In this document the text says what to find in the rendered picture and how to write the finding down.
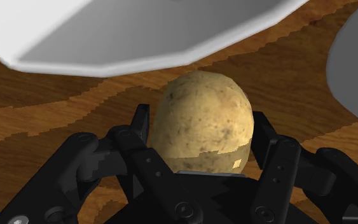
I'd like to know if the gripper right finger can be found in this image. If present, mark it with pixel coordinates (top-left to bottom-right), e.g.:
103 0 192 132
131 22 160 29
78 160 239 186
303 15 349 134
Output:
249 111 358 224

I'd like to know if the yellow-brown potato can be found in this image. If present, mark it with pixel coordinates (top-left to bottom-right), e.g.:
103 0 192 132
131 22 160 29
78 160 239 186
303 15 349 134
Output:
149 70 255 174

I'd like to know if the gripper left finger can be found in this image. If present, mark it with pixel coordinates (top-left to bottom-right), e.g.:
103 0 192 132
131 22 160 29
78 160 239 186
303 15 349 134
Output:
0 104 204 224

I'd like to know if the grey rounded dish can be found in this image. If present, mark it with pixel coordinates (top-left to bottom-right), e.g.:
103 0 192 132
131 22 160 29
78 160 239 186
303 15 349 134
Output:
326 0 358 132

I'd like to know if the white bowl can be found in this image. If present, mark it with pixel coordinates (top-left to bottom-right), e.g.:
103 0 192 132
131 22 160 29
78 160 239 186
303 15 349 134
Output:
0 0 310 78

